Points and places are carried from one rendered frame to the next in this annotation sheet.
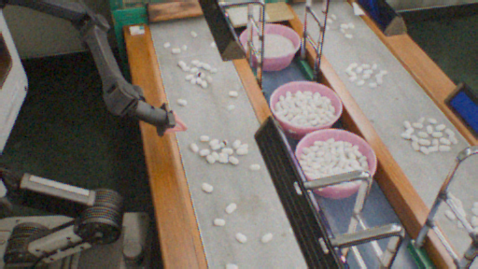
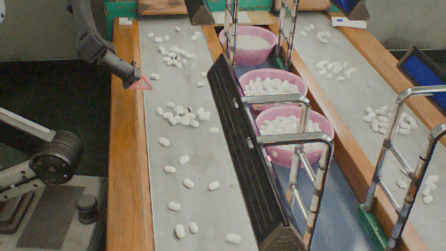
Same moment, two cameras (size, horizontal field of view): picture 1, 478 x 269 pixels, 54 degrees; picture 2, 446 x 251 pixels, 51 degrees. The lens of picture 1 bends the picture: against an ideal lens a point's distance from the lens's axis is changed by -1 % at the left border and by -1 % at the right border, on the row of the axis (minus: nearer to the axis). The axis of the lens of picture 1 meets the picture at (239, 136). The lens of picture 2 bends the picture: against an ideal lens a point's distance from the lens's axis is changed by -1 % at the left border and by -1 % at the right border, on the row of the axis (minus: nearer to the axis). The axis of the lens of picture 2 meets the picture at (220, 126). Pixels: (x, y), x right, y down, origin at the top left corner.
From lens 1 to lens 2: 0.37 m
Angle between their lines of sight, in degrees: 10
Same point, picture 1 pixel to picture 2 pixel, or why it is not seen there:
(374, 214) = (328, 183)
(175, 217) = (128, 160)
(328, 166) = not seen: hidden behind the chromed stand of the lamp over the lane
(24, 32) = (28, 35)
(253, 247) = (199, 193)
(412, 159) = (370, 138)
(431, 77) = (398, 76)
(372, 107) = (338, 95)
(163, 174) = (125, 127)
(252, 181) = (209, 141)
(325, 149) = (286, 123)
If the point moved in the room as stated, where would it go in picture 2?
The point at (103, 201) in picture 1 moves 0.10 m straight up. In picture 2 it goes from (61, 139) to (56, 112)
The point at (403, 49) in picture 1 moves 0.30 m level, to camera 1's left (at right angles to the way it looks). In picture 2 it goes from (375, 53) to (307, 48)
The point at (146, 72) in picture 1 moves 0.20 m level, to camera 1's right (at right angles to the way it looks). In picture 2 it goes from (126, 51) to (173, 55)
